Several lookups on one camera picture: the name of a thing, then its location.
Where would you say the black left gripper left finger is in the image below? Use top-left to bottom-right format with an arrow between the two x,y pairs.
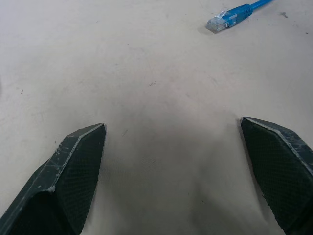
0,123 -> 107,235

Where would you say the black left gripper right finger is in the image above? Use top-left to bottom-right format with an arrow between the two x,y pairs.
240,116 -> 313,235

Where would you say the blue Ethernet cable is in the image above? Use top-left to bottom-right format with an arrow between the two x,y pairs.
206,0 -> 274,33

